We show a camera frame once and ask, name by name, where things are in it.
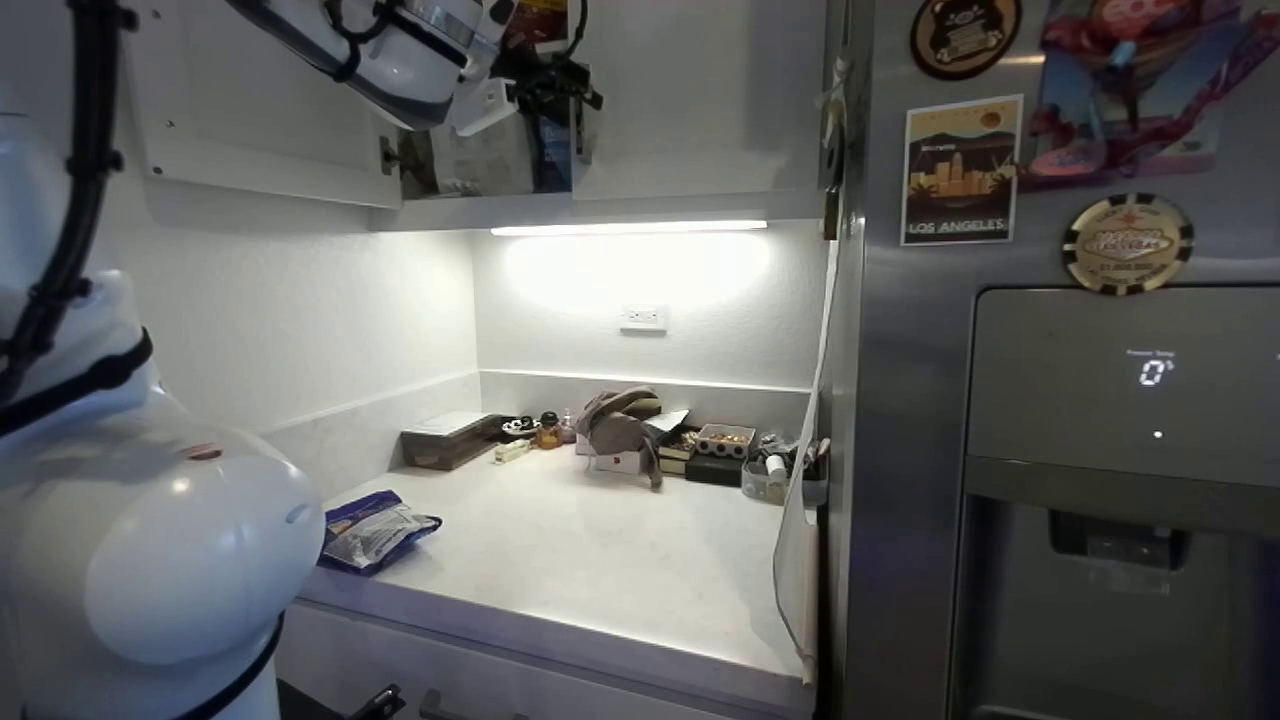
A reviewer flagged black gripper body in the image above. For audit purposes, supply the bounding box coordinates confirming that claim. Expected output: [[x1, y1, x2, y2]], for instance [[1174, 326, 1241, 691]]
[[490, 45, 607, 127]]

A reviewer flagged blue bag in cabinet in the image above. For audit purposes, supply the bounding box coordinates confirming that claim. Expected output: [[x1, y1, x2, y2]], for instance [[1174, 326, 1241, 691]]
[[533, 116, 578, 195]]

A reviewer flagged under-cabinet light strip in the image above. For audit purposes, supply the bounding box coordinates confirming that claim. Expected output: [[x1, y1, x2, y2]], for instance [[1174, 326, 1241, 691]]
[[486, 218, 776, 239]]

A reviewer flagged white base cabinet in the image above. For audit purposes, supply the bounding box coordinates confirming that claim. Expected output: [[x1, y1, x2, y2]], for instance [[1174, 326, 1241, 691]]
[[271, 593, 818, 720]]

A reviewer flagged red food package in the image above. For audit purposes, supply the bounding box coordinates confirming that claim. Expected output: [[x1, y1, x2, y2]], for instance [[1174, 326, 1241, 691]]
[[511, 0, 592, 54]]

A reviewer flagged white paper package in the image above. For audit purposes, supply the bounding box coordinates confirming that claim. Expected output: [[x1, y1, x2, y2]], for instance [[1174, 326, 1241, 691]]
[[427, 124, 538, 200]]

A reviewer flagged dark item beside package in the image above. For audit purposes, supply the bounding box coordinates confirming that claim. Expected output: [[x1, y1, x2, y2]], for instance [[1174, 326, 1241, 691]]
[[392, 124, 441, 206]]

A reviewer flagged beige cloth bag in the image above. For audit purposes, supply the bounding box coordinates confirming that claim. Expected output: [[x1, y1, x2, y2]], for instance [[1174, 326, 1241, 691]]
[[572, 386, 690, 465]]

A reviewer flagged round black fridge magnet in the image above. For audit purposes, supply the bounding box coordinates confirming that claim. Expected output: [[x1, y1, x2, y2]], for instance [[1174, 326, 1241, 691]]
[[903, 0, 1022, 84]]

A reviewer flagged city poster fridge magnet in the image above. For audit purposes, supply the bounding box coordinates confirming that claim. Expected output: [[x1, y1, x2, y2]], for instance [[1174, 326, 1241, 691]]
[[897, 94, 1029, 250]]

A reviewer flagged small grey tray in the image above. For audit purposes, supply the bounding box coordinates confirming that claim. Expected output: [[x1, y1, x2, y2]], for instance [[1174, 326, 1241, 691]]
[[736, 452, 804, 510]]

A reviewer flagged blue snack bag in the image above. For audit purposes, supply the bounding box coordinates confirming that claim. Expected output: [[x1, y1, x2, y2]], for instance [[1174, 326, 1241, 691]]
[[317, 490, 447, 581]]

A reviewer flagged stainless steel refrigerator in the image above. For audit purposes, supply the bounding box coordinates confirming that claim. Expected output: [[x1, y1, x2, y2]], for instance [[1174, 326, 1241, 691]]
[[815, 0, 1280, 720]]

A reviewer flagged colourful picture fridge magnet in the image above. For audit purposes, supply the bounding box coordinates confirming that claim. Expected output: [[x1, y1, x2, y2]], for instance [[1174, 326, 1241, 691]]
[[1021, 0, 1280, 187]]

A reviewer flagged poker chip fridge magnet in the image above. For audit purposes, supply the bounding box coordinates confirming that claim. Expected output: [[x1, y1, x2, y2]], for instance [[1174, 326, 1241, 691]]
[[1058, 187, 1197, 301]]

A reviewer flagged grey fridge water dispenser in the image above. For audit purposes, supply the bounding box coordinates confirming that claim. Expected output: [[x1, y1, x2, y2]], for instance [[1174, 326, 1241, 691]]
[[953, 280, 1280, 720]]

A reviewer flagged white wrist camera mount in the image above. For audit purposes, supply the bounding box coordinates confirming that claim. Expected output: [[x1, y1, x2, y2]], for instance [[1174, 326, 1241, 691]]
[[447, 78, 518, 140]]

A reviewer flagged white wall cabinet body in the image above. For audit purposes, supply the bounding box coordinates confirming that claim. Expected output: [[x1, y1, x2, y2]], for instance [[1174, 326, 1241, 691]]
[[361, 0, 833, 233]]

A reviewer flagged white wall outlet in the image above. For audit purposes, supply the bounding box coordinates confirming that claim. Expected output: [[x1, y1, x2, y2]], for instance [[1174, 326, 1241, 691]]
[[614, 306, 672, 339]]

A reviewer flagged white hanging cord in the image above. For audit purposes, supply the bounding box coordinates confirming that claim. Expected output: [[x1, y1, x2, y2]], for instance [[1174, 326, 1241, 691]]
[[768, 238, 848, 672]]

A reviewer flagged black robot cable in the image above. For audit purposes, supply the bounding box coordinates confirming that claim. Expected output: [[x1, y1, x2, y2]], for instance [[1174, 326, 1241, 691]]
[[0, 0, 141, 406]]

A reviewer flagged black base cabinet handle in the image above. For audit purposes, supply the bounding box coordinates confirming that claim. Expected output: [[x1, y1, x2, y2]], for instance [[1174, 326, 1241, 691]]
[[351, 681, 406, 720]]

